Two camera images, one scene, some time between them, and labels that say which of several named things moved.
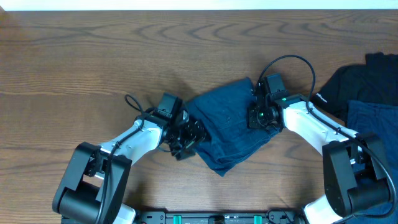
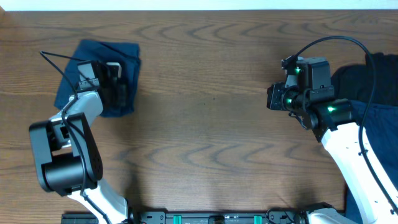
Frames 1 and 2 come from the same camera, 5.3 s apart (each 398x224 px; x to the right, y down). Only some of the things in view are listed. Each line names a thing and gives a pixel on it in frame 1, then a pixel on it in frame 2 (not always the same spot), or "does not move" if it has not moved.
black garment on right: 375,81 does not move
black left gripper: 193,140 to 120,91
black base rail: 219,218 does not move
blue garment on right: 379,123 does not move
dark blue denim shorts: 224,112 to 128,54
